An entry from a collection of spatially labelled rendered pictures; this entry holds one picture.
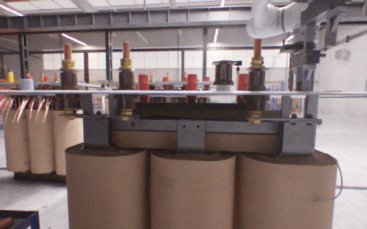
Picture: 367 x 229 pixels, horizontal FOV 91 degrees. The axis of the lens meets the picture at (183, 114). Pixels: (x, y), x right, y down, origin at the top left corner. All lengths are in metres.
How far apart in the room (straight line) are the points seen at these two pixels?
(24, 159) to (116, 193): 2.93
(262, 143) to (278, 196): 0.23
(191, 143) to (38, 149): 2.89
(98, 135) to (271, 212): 0.83
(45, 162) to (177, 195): 2.84
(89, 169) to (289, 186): 0.86
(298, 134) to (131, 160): 0.73
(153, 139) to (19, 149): 2.99
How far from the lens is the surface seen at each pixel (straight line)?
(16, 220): 1.00
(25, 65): 13.74
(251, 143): 0.94
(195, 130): 0.80
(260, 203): 0.93
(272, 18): 0.92
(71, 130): 3.12
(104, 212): 1.01
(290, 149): 0.89
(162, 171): 0.85
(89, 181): 0.98
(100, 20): 10.60
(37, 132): 3.42
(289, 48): 0.88
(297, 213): 0.96
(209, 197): 0.86
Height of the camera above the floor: 1.33
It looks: 5 degrees down
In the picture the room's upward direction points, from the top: 1 degrees clockwise
